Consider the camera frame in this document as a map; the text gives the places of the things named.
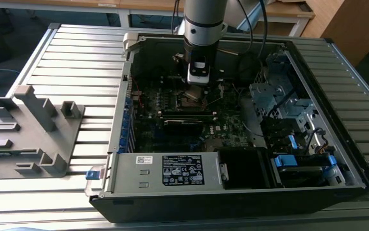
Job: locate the metal locking lever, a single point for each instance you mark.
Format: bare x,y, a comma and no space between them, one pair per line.
211,103

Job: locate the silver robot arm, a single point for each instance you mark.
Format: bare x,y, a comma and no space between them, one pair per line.
203,12

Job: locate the CPU socket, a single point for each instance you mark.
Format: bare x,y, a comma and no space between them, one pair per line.
184,104

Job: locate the grey plastic case latch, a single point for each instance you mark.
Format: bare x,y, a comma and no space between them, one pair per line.
130,38

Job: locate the silver drive cage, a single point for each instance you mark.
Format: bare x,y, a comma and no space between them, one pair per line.
261,96

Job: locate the wooden desk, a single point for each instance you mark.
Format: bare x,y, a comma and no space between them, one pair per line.
284,14

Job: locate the graphics card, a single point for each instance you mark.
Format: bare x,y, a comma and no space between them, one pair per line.
183,127

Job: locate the green motherboard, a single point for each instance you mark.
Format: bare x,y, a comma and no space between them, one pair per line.
232,134

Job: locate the metal chipset heatsink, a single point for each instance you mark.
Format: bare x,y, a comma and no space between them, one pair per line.
214,144

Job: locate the wooden cabinet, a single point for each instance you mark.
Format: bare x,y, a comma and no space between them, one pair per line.
357,29

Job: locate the black fan shroud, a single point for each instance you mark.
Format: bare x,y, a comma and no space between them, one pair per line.
245,168

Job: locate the blue disk carrier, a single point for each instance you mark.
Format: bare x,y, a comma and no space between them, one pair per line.
285,160

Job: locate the silver power supply unit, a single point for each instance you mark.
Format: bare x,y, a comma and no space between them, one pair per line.
123,173

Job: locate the black hard disk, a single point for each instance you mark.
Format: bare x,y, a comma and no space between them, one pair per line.
300,174

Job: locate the grey parts rack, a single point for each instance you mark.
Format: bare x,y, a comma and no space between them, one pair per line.
43,134

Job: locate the blue release latch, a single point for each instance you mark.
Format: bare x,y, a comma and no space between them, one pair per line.
92,175

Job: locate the black PC case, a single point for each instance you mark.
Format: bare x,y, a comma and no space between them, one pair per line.
203,209

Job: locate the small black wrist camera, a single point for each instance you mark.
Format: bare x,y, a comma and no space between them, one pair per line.
178,59

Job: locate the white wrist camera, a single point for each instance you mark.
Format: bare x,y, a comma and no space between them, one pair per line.
200,80

